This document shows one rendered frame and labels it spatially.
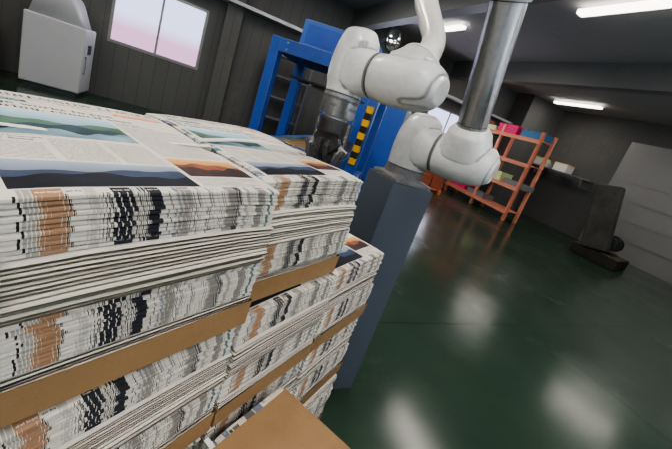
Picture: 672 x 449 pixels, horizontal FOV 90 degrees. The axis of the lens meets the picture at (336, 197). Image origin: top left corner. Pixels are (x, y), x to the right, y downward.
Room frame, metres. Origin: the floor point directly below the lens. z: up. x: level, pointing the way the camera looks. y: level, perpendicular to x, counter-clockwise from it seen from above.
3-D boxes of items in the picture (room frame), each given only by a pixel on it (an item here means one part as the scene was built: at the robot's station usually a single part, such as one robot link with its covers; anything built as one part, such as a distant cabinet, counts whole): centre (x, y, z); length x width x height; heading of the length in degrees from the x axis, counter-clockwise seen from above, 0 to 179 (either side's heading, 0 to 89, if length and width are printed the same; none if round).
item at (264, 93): (2.76, 0.82, 0.78); 0.09 x 0.09 x 1.55; 81
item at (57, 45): (5.38, 4.94, 0.77); 0.78 x 0.66 x 1.54; 118
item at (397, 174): (1.38, -0.22, 1.03); 0.22 x 0.18 x 0.06; 28
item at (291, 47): (2.99, 0.35, 1.50); 0.94 x 0.68 x 0.10; 81
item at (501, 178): (8.87, -3.60, 1.11); 2.38 x 0.63 x 2.21; 28
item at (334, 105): (0.85, 0.07, 1.19); 0.09 x 0.09 x 0.06
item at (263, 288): (0.63, 0.09, 0.86); 0.29 x 0.16 x 0.04; 149
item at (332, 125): (0.85, 0.07, 1.12); 0.08 x 0.07 x 0.09; 61
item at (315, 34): (2.99, 0.35, 1.65); 0.60 x 0.45 x 0.20; 81
